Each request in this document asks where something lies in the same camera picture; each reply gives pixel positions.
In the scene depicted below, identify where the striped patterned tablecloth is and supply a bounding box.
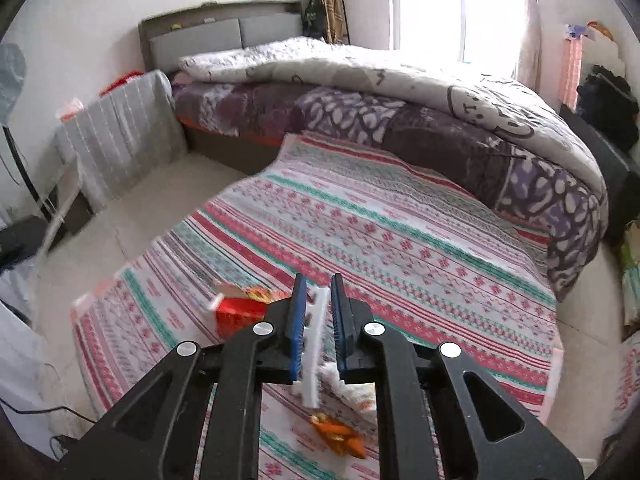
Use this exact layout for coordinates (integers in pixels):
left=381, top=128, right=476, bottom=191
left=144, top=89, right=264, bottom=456
left=72, top=132, right=563, bottom=480

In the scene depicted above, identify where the standing fan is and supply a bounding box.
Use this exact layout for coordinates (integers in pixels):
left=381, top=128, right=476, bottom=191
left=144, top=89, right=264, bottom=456
left=0, top=42, right=53, bottom=223

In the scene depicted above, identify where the crumpled white tissue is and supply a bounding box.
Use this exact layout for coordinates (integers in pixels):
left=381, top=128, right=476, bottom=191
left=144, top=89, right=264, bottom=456
left=320, top=363, right=377, bottom=414

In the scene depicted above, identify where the grey striped cloth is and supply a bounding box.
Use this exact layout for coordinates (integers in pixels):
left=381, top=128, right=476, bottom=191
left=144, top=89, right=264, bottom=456
left=55, top=69, right=189, bottom=212

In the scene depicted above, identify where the red snack wrapper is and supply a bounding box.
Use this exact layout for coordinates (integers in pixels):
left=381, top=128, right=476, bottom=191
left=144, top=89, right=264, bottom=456
left=309, top=411, right=369, bottom=461

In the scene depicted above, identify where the black bag pile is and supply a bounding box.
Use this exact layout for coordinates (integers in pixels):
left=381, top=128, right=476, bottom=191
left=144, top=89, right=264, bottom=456
left=576, top=63, right=634, bottom=134

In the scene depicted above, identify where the black cable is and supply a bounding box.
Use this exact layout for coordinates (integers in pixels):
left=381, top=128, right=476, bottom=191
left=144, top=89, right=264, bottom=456
left=0, top=394, right=97, bottom=461

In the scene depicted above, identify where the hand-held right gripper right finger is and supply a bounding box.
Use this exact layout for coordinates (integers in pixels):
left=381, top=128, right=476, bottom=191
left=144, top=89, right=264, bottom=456
left=330, top=273, right=585, bottom=480

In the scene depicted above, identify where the white cartoon print quilt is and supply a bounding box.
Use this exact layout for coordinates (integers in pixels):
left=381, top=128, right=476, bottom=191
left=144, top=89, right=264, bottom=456
left=178, top=36, right=609, bottom=201

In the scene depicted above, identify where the red paper carton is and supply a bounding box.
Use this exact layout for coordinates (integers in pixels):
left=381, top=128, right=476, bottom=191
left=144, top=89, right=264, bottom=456
left=204, top=282, right=281, bottom=339

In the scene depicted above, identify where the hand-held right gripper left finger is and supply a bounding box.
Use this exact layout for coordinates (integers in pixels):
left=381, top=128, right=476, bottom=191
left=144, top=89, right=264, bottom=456
left=60, top=273, right=308, bottom=480

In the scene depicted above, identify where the plaid coat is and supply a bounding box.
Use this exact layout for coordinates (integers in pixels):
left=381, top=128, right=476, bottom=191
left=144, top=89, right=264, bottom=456
left=310, top=0, right=351, bottom=46

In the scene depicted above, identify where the pale curtain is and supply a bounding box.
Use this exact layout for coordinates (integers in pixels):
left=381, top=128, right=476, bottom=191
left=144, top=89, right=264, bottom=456
left=516, top=0, right=542, bottom=87

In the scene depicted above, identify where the white plastic tray strip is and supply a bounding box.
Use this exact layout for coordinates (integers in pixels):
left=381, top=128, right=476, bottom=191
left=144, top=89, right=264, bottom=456
left=292, top=286, right=332, bottom=409

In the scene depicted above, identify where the window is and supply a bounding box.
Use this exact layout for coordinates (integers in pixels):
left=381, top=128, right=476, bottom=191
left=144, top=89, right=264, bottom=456
left=390, top=0, right=528, bottom=79

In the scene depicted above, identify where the pink and white cabinet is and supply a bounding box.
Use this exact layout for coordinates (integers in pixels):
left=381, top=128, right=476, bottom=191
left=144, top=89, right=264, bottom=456
left=560, top=35, right=629, bottom=112

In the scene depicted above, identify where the bed with grey headboard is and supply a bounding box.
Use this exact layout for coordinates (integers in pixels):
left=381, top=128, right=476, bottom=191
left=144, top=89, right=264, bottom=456
left=139, top=0, right=609, bottom=304

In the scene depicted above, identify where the red item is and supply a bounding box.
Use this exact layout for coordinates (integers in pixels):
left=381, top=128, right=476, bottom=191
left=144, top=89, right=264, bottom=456
left=100, top=72, right=144, bottom=96

